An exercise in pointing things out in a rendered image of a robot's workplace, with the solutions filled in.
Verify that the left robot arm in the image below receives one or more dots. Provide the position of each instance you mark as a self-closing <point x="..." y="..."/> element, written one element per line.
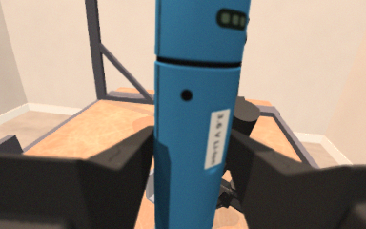
<point x="246" y="115"/>

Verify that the blue electric screwdriver barrel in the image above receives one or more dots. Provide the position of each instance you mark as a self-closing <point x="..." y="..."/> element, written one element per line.
<point x="198" y="46"/>

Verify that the white metal bracket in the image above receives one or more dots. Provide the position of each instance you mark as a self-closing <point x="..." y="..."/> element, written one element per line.
<point x="150" y="188"/>

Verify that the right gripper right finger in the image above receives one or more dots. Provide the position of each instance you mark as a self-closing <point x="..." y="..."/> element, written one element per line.
<point x="276" y="191"/>

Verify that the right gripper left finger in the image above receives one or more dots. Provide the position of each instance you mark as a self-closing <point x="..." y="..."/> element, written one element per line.
<point x="91" y="195"/>

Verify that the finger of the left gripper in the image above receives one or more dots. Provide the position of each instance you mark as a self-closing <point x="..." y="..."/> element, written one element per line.
<point x="223" y="198"/>

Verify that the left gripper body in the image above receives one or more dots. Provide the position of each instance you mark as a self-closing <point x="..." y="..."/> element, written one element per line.
<point x="234" y="202"/>

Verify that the black metal overhead frame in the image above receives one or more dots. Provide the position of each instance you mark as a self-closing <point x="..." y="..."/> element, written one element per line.
<point x="97" y="51"/>

